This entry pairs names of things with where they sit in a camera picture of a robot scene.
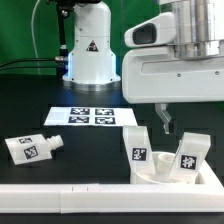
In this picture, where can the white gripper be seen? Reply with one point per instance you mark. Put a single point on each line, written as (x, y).
(154, 75)

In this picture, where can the white marker sheet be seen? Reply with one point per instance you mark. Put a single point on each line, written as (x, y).
(90, 116)

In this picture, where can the white L-shaped fence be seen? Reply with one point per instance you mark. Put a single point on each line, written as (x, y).
(205, 196)

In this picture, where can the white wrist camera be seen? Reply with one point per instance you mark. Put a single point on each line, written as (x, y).
(160, 30)

